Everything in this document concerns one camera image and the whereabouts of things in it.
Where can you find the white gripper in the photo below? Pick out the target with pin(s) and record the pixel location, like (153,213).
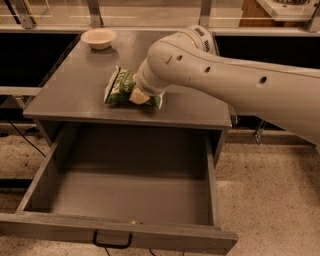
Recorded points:
(149,89)

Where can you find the green jalapeno chip bag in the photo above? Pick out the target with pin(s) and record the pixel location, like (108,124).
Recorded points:
(120,87)

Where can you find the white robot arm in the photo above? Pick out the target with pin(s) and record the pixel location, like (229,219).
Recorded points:
(286,96)

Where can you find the grey cabinet counter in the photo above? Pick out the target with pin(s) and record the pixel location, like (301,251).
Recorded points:
(75,92)

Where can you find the grey open drawer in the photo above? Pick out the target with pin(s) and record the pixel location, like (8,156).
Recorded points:
(160,188)

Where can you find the beige bowl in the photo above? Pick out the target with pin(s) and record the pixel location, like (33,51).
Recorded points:
(99,38)

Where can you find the wooden cabinet with tray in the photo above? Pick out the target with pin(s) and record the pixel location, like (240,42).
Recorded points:
(277,13)

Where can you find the metal railing frame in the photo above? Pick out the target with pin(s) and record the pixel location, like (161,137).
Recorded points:
(219,17)

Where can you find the black drawer handle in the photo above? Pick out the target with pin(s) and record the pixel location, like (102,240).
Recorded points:
(109,242)

